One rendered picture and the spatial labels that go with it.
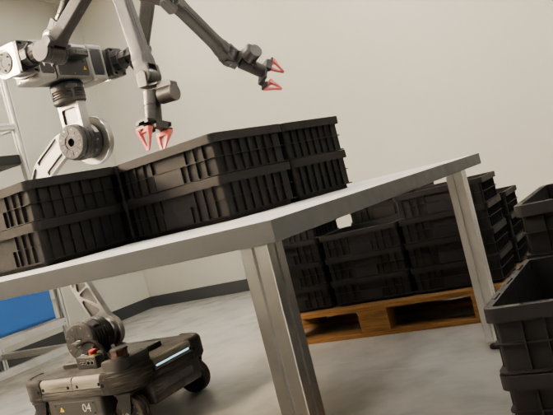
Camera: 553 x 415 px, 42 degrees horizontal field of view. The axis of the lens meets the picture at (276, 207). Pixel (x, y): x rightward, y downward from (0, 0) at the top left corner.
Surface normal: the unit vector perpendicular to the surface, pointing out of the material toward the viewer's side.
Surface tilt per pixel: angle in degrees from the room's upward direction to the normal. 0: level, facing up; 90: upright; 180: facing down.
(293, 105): 90
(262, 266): 90
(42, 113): 90
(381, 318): 90
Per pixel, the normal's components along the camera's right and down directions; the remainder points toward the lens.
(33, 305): 0.85, -0.20
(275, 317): -0.47, 0.14
